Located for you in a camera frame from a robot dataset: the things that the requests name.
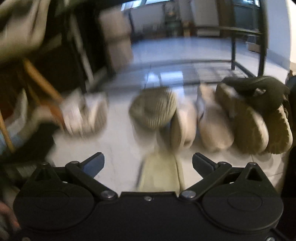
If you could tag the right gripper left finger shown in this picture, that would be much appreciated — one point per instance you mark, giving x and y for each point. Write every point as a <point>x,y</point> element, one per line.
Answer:
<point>83,173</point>

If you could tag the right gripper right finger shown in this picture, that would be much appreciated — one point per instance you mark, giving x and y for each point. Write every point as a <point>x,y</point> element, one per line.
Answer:
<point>212,175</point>

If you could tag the beige slipper treaded sole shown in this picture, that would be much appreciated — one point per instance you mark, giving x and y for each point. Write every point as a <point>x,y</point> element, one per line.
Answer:
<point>161,171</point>

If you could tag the olive treaded shoe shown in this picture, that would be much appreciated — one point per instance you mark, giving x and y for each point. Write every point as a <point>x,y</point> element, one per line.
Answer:
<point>280,134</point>
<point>250,131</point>

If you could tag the beige slipper upturned sole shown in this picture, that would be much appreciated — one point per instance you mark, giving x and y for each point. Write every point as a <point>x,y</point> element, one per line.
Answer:
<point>153,108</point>

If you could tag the white beaded shoe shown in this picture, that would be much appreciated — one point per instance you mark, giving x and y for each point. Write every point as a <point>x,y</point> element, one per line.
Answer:
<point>85,115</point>

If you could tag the black metal shoe rack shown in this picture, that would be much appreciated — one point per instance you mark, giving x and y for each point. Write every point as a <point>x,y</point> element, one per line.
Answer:
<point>178,42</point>

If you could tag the cardboard box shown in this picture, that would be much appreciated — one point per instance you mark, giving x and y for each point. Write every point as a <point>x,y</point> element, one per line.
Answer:
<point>116,31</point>

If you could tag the wooden stick handle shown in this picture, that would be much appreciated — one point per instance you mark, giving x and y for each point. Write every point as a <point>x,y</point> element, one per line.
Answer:
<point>43,92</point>

